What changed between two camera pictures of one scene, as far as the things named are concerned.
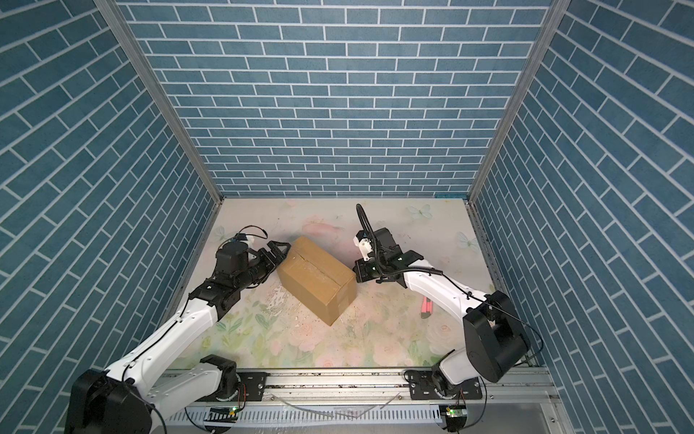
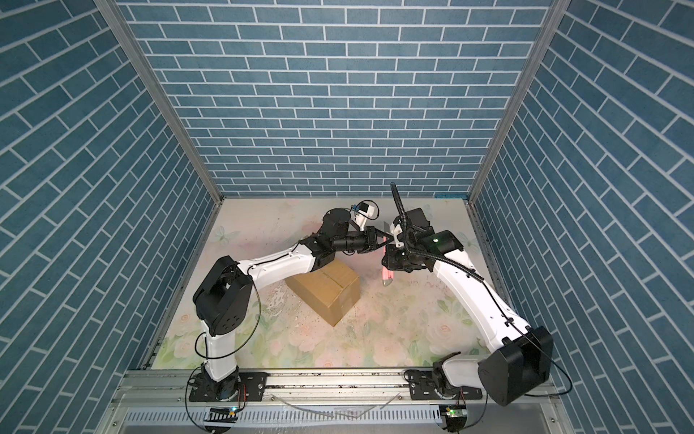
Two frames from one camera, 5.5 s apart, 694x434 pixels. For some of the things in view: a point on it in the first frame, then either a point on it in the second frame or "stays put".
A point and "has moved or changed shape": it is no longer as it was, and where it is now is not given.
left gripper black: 271,262 -> 369,238
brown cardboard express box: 323,286 stays put
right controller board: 455,416 stays put
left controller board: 222,414 stays put
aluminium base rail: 365,394 stays put
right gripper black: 361,272 -> 390,261
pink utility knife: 426,307 has moved or changed shape
